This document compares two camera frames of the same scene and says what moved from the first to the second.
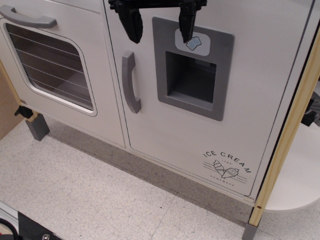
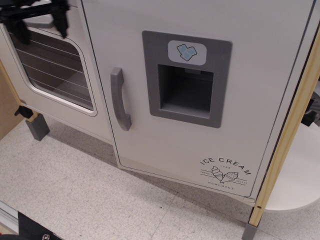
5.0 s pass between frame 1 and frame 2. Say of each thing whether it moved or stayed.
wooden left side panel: stayed
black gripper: moved
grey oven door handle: stayed
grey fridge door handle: moved
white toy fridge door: moved
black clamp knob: stayed
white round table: stayed
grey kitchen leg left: stayed
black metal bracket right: stayed
